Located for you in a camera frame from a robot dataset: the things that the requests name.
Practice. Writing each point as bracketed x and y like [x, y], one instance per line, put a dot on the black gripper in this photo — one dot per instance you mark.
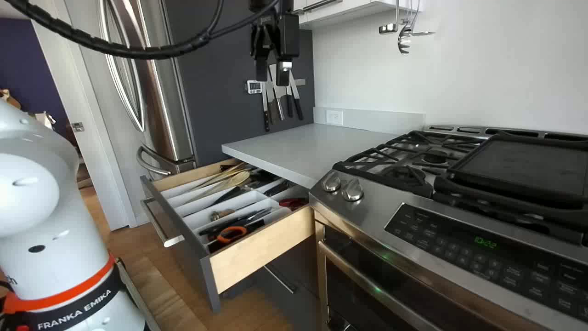
[277, 30]

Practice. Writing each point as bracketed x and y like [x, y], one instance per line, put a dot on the black cream spreader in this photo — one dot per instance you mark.
[240, 190]

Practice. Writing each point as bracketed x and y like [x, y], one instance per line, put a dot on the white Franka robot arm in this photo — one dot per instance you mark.
[62, 273]

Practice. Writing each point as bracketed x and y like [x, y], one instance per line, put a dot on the open wooden kitchen drawer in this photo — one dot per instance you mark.
[216, 273]

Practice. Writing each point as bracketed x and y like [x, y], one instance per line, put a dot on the white upper cabinet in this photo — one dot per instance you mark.
[315, 13]

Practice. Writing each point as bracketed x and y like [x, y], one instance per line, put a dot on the wooden spatula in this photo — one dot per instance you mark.
[225, 181]

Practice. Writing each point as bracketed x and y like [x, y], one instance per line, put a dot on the hanging metal measuring cup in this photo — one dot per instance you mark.
[404, 26]

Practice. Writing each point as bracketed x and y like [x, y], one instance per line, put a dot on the left stove knob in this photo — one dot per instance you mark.
[332, 182]

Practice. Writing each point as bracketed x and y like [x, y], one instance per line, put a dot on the stove knob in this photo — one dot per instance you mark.
[332, 182]
[352, 192]

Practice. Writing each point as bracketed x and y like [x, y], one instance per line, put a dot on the white cutlery tray organizer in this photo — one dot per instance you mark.
[258, 206]

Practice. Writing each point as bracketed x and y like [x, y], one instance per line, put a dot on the stainless steel refrigerator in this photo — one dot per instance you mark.
[141, 102]

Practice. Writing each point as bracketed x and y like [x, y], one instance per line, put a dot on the right stove knob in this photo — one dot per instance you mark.
[352, 192]

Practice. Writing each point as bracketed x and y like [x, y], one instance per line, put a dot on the stainless steel gas stove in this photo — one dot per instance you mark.
[424, 252]

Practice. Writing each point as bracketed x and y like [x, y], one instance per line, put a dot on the black cast iron griddle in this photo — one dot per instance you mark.
[538, 170]

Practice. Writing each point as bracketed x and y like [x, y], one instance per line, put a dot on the wall knife left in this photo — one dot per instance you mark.
[266, 105]

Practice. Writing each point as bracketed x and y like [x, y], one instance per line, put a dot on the wall knife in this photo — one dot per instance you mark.
[295, 96]
[266, 105]

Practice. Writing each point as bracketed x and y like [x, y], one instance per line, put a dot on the white wall thermostat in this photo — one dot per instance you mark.
[255, 87]

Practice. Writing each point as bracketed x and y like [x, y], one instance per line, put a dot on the wall knife right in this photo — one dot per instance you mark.
[295, 96]

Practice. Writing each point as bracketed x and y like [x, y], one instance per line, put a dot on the white wall outlet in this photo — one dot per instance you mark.
[336, 116]

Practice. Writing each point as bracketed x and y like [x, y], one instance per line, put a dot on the red handled tool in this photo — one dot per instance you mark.
[293, 203]

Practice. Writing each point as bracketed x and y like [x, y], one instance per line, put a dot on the orange handled scissors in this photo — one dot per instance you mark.
[231, 234]

